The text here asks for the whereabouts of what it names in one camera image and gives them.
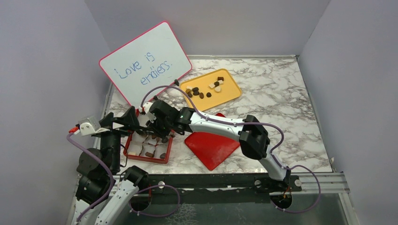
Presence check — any yellow plastic tray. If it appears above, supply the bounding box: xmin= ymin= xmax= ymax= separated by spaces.
xmin=179 ymin=68 xmax=242 ymax=111

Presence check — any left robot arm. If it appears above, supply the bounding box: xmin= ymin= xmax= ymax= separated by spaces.
xmin=67 ymin=106 xmax=149 ymax=225

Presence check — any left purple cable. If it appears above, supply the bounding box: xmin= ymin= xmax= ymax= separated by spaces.
xmin=66 ymin=133 xmax=116 ymax=224

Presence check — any brown square chocolate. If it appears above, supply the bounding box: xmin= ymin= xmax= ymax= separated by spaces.
xmin=145 ymin=152 xmax=154 ymax=158

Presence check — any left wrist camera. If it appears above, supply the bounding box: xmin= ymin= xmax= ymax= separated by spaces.
xmin=69 ymin=116 xmax=110 ymax=136

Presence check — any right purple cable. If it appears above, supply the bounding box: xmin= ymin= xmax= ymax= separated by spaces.
xmin=140 ymin=85 xmax=321 ymax=214

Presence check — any red chocolate box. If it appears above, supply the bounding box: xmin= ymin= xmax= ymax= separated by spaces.
xmin=123 ymin=108 xmax=174 ymax=165

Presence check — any red box lid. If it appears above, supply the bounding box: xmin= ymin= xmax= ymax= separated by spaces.
xmin=184 ymin=112 xmax=243 ymax=171

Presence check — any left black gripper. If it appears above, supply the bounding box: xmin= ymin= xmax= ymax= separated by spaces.
xmin=97 ymin=105 xmax=139 ymax=172

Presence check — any white board with pink frame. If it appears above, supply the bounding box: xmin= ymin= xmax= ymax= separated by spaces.
xmin=99 ymin=21 xmax=192 ymax=107

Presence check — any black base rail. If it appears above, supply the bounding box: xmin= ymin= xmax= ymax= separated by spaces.
xmin=129 ymin=173 xmax=302 ymax=208

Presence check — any purple cable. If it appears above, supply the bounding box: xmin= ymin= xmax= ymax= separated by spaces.
xmin=140 ymin=85 xmax=321 ymax=214
xmin=66 ymin=133 xmax=116 ymax=224

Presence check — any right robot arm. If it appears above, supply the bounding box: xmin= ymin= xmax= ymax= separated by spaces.
xmin=141 ymin=99 xmax=291 ymax=191

